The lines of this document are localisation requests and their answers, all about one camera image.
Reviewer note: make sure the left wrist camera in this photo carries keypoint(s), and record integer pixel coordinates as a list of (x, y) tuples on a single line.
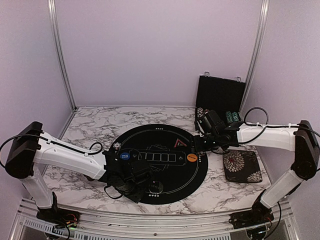
[(140, 171)]

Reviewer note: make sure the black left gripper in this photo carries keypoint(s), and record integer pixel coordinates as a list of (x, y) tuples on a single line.
[(136, 197)]

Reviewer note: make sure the aluminium frame post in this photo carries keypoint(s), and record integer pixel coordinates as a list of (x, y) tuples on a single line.
[(259, 37), (59, 52)]

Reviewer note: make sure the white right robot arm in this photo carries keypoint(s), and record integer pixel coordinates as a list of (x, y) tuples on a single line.
[(292, 148)]

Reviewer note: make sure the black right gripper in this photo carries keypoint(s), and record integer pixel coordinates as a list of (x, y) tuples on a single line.
[(195, 146)]

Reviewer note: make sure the black poker chip case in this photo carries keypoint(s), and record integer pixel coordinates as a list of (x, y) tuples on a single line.
[(220, 95)]

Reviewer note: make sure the right aluminium frame post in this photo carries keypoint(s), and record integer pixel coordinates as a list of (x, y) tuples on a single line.
[(259, 37)]

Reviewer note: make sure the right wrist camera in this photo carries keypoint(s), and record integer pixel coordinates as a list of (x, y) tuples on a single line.
[(211, 124)]

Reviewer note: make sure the black floral rectangular tray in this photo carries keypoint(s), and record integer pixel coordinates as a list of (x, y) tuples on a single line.
[(241, 166)]

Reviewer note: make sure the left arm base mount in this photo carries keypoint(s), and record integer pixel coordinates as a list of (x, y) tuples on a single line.
[(60, 216)]

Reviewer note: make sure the green chips in case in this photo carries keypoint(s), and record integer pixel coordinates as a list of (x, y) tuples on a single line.
[(232, 117)]

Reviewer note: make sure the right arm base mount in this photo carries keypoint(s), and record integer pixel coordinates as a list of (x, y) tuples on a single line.
[(248, 218)]

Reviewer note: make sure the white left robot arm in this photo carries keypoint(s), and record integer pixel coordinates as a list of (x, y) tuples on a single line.
[(32, 146)]

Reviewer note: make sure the aluminium front rail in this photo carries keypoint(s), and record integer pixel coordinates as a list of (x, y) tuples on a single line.
[(104, 225)]

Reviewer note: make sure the blue small blind button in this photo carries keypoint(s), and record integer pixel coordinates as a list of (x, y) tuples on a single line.
[(125, 156)]

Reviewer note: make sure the orange big blind button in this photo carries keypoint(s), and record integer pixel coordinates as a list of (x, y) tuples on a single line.
[(192, 157)]

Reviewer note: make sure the clear round dealer button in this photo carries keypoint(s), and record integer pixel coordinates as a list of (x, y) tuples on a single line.
[(156, 187)]

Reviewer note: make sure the round black poker mat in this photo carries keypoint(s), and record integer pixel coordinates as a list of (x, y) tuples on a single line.
[(154, 143)]

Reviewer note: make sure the left aluminium frame post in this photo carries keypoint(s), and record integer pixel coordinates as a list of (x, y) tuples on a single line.
[(59, 52)]

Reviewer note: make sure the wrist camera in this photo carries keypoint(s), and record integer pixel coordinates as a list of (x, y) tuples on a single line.
[(140, 171), (211, 124)]

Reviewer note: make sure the small blue ten chip stack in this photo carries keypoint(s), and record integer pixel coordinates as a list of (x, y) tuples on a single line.
[(117, 146)]

